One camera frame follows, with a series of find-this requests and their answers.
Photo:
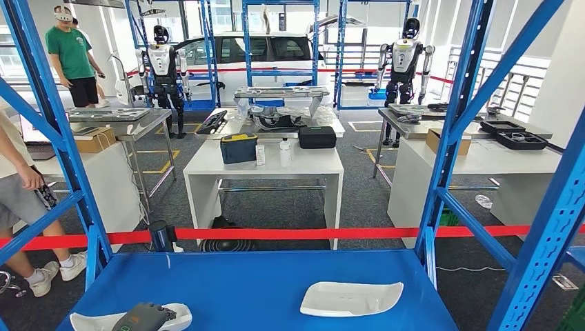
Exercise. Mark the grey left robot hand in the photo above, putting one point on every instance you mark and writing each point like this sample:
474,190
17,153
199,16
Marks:
141,320

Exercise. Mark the white plastic car part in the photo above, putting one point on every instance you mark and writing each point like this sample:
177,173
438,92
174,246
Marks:
180,315
352,299

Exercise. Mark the blue steel shelf rack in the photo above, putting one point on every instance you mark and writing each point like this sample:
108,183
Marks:
576,258
210,55
256,292
339,55
247,45

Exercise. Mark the steel workbench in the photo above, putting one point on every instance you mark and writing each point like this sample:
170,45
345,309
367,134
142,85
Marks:
153,119

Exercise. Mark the stamped metal part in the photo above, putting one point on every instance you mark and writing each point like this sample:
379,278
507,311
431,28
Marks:
409,110

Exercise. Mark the black round stool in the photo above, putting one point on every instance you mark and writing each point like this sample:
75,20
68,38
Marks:
227,246

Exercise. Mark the chrome chair base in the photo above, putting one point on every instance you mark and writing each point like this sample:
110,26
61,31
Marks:
9,285

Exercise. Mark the person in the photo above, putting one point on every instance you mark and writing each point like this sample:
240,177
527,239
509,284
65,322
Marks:
103,103
71,52
13,201

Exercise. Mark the red barrier tape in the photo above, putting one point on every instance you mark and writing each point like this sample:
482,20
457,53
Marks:
297,234

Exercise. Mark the cardboard box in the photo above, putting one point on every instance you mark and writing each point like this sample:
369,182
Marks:
96,141
432,142

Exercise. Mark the blue yellow tool bag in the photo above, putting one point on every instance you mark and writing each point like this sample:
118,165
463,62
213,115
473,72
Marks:
238,150

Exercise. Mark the small white carton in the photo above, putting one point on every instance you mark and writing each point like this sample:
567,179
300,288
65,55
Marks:
260,155

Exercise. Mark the black plastic tray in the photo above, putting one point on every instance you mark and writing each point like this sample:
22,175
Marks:
211,122
502,126
521,141

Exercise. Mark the silver laptop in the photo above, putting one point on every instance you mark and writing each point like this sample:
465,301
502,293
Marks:
32,132

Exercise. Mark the white plastic bottle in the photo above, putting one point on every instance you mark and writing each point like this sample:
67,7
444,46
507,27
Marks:
285,155

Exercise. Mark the white car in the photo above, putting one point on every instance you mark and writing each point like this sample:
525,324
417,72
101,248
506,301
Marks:
228,82

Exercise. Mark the black carry case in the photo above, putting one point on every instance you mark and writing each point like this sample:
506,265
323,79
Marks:
317,137

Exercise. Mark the black white humanoid robot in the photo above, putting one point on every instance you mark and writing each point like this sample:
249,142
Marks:
404,57
161,61

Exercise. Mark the stamped metal panel on stand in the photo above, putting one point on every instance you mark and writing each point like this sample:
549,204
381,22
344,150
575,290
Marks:
281,92

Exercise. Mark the low white table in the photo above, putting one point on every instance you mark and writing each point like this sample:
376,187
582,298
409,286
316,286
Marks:
331,121

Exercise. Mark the green plastic crate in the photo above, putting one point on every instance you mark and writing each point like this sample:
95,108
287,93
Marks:
573,313
449,218

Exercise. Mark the blue plastic crate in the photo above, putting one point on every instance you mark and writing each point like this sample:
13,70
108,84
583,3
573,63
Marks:
377,94

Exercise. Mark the steel table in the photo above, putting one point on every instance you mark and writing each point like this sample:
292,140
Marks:
411,128

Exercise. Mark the clear plastic bag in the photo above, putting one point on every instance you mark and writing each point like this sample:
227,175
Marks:
483,202

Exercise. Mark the metal floor socket plate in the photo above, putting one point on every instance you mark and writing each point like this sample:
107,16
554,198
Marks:
564,282

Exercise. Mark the white metal railing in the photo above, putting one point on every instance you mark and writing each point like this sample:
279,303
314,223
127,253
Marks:
507,77

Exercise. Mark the black barrier post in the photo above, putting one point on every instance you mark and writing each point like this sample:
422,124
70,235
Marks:
159,228

